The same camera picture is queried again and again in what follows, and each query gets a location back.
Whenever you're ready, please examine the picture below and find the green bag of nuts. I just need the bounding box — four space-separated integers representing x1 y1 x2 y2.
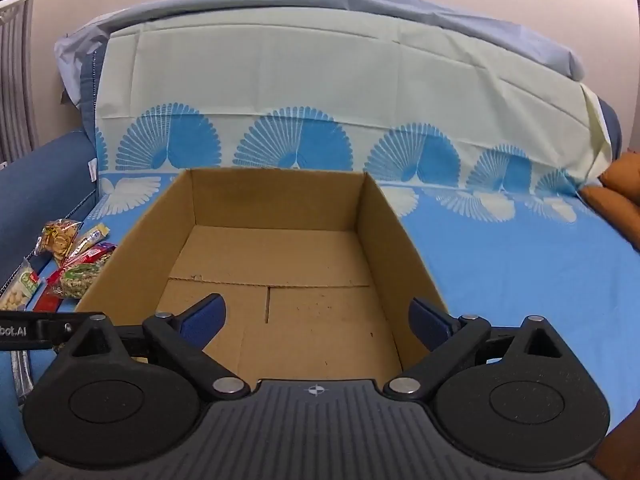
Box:
50 255 113 300

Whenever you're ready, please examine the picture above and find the blue fan-print bed sheet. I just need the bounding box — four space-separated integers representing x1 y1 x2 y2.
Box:
0 7 640 476

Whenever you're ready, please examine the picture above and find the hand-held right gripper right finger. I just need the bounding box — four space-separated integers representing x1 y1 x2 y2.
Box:
384 298 566 402

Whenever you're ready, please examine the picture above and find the grey striped curtain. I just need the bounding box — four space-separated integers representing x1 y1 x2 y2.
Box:
0 0 42 163

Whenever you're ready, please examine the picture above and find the red packet with gold print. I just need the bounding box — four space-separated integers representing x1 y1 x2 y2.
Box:
34 285 63 314

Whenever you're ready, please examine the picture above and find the cardboard box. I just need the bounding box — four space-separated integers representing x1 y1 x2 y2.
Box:
75 167 449 382

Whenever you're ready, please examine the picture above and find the red chocolate bar wrapper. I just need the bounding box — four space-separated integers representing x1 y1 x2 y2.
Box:
60 242 117 273

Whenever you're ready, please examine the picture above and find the grey-blue plain cloth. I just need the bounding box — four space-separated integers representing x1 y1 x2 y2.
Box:
54 0 586 111

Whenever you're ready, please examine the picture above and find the yellow snack bar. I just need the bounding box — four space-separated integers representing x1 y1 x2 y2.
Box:
65 224 110 262

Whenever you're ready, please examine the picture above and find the clear bag of crackers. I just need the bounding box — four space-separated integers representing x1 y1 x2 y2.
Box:
34 219 82 262

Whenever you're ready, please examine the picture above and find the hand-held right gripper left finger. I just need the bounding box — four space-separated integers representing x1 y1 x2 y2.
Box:
60 294 251 402

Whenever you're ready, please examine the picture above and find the white and green snack packet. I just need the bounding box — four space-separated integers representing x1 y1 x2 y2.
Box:
0 259 43 312

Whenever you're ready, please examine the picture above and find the orange cushion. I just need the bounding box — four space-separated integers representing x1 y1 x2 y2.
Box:
580 152 640 252

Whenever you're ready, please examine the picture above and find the brown cloth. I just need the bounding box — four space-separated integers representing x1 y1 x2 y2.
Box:
594 407 640 480

